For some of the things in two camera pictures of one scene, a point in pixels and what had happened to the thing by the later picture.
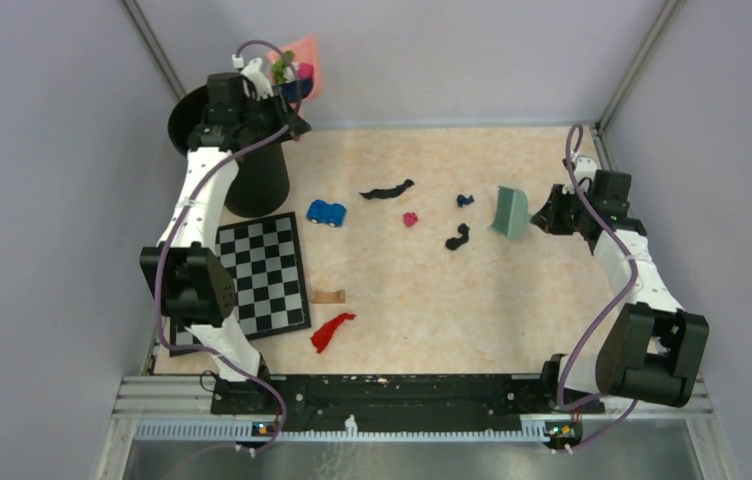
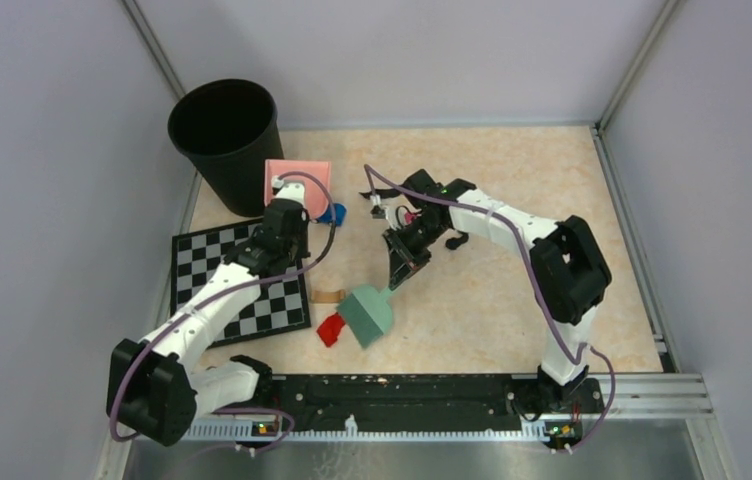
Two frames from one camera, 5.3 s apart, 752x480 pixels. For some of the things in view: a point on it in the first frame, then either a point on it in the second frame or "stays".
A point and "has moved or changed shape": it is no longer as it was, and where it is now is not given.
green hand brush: (512, 214) has moved or changed shape
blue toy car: (318, 211) stays
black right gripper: (548, 218) -> (404, 260)
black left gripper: (284, 112) -> (304, 224)
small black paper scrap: (455, 242) stays
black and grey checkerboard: (263, 258) stays
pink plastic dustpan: (305, 50) -> (316, 199)
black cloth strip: (390, 192) stays
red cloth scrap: (324, 334) has moved or changed shape
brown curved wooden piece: (332, 297) stays
